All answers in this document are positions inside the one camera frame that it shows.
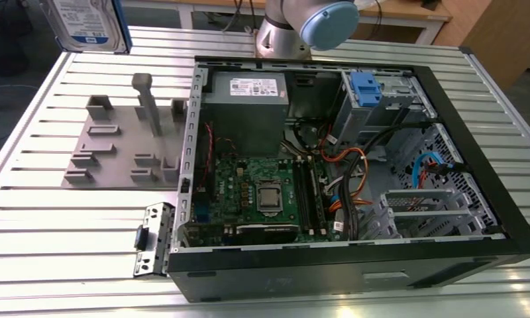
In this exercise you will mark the blue drive latch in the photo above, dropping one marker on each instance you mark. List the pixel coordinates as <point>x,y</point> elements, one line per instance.
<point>363,89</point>

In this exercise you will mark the wooden cabinet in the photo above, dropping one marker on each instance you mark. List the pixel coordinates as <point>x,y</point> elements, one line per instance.
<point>503,33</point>

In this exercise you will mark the black open PC case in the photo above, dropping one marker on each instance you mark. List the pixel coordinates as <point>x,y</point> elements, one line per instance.
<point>291,275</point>

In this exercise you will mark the hard disk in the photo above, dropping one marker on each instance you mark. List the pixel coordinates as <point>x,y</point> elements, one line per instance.
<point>85,26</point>

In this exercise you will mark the CPU socket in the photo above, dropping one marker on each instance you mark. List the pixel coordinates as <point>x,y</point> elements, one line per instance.
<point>269,182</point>

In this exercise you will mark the grey metal slot bracket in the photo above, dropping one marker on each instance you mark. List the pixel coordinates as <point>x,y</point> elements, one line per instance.
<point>155,212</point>

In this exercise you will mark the green motherboard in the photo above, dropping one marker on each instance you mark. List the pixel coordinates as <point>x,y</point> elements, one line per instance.
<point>238,172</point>

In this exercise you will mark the black office chair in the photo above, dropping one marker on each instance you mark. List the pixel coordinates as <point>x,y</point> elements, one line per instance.
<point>4,49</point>

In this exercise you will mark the silver CPU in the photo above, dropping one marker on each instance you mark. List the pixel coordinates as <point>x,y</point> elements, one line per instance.
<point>269,198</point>

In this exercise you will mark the grey power supply unit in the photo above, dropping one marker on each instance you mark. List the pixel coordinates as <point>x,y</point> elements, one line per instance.
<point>246,126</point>

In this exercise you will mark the grey metal drive cage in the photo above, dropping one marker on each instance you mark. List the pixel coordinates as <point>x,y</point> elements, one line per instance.
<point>357,119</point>

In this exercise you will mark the wooden desk with white frame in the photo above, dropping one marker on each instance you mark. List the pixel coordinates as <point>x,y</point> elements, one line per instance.
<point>406,14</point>

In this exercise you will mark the black blue latch knob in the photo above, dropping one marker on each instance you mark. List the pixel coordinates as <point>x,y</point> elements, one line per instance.
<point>141,236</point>

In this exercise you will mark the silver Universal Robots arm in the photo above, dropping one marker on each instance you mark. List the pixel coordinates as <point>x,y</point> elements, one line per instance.
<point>282,43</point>

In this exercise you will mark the grey parts rack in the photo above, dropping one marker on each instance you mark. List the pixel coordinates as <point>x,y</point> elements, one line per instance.
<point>114,165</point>

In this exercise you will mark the black graphics card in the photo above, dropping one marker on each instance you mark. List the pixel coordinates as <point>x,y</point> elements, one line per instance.
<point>265,232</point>

